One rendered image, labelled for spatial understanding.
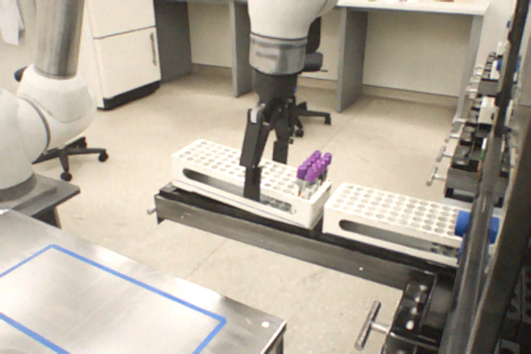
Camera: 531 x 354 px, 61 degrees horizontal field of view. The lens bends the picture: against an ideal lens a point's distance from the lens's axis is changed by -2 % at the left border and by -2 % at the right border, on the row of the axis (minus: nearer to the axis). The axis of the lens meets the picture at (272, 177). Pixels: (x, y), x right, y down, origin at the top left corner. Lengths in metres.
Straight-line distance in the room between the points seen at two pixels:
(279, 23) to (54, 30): 0.64
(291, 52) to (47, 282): 0.49
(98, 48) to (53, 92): 2.80
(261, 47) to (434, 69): 3.64
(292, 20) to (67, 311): 0.51
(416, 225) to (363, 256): 0.10
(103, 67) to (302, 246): 3.40
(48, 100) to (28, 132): 0.10
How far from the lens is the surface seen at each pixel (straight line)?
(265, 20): 0.71
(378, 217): 0.76
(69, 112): 1.27
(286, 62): 0.72
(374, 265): 0.76
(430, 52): 4.28
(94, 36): 4.03
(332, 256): 0.78
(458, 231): 0.53
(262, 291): 1.91
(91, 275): 0.73
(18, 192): 1.22
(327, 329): 1.76
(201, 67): 5.26
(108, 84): 4.09
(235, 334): 0.60
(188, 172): 0.95
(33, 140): 1.22
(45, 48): 1.22
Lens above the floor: 1.25
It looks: 27 degrees down
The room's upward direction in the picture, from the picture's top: straight up
